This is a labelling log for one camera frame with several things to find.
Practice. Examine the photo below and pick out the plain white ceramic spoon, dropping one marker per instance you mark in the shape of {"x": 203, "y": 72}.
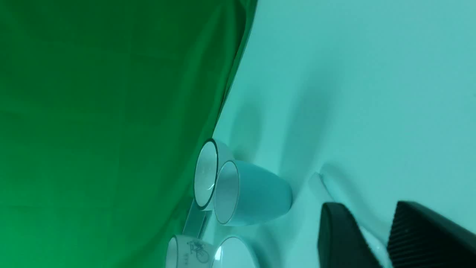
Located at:
{"x": 329, "y": 190}

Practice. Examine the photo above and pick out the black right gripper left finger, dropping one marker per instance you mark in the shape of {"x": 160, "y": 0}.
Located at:
{"x": 340, "y": 242}

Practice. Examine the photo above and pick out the white cup black rim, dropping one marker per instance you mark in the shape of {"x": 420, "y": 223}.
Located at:
{"x": 189, "y": 252}

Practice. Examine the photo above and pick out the green backdrop cloth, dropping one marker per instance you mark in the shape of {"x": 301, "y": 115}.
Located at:
{"x": 104, "y": 107}

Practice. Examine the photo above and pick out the light blue bowl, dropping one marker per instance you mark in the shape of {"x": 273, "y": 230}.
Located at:
{"x": 234, "y": 252}

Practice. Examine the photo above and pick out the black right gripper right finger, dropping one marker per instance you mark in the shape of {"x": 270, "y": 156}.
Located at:
{"x": 422, "y": 238}

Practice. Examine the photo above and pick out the white bowl black rim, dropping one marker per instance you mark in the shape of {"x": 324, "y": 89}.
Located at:
{"x": 212, "y": 157}

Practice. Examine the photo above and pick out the light blue cup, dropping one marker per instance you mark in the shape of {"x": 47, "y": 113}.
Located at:
{"x": 247, "y": 194}

